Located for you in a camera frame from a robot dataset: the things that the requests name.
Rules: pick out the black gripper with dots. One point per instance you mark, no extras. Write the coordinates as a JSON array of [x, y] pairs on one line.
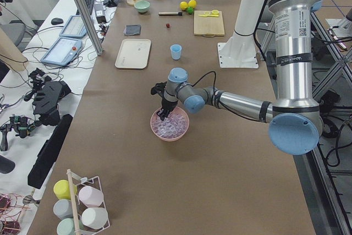
[[168, 104]]

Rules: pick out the steel muddler black tip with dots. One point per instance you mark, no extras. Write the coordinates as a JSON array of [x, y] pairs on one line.
[[165, 14]]

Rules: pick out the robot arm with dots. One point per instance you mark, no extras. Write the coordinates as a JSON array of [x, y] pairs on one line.
[[295, 125]]

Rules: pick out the pink bowl of ice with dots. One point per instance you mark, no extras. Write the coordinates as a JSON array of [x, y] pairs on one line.
[[171, 128]]

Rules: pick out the light blue plastic cup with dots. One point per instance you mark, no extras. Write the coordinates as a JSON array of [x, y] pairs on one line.
[[176, 50]]

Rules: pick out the pink cup in rack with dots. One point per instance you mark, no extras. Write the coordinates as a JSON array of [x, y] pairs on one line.
[[90, 196]]

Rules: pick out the white cup in rack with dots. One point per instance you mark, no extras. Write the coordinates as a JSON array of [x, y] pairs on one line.
[[94, 217]]

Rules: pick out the yellow cup in rack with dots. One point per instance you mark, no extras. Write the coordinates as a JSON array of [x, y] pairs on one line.
[[61, 189]]

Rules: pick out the grey cup in rack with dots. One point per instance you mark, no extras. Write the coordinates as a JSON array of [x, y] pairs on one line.
[[63, 209]]

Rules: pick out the green cup in rack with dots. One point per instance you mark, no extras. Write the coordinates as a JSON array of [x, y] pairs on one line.
[[66, 227]]

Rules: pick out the cream plastic tray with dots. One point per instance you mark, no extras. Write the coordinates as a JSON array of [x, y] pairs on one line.
[[133, 54]]

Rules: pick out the grey folded cloth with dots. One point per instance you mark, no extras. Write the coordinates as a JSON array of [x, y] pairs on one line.
[[132, 30]]

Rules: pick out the wooden cutting board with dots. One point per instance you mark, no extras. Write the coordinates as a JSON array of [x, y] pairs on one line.
[[208, 26]]

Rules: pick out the yellow plastic knife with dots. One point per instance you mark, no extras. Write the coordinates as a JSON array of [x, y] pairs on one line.
[[205, 14]]

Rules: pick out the green lime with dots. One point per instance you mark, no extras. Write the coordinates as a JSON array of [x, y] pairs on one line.
[[190, 10]]

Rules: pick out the light green bowl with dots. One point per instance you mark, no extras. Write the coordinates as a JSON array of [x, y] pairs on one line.
[[142, 6]]

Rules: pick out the yellow lemon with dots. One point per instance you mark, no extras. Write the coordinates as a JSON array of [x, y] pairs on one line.
[[192, 3], [183, 5]]

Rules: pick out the lemon half slice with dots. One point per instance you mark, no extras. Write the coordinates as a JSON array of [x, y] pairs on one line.
[[214, 13]]

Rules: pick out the black keyboard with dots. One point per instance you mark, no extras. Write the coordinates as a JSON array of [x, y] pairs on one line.
[[86, 1]]

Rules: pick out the black computer mouse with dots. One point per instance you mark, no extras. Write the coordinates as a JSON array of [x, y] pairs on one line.
[[57, 21]]

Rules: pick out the white wire cup rack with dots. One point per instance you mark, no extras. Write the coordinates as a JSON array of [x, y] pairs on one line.
[[77, 182]]

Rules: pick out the aluminium frame post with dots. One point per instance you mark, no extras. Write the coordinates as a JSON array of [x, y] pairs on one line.
[[89, 25]]

